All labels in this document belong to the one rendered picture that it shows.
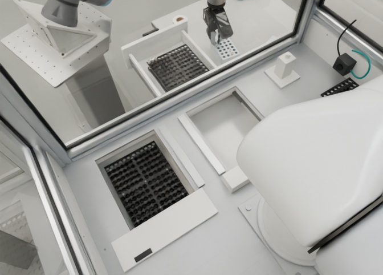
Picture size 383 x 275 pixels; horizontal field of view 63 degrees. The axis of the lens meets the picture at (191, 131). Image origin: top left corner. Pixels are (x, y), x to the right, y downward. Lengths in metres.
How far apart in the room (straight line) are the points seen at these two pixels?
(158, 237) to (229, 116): 0.52
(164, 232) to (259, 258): 0.24
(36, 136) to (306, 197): 0.69
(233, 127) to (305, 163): 0.82
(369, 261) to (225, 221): 0.58
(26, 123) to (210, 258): 0.54
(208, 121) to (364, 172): 0.85
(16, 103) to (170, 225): 0.46
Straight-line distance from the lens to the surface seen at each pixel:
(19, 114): 0.79
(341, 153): 0.32
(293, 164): 0.31
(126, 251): 0.84
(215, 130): 1.10
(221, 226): 0.85
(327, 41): 1.18
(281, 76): 1.09
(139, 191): 0.94
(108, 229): 0.88
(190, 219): 0.84
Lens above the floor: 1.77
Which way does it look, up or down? 58 degrees down
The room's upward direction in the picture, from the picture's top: 4 degrees counter-clockwise
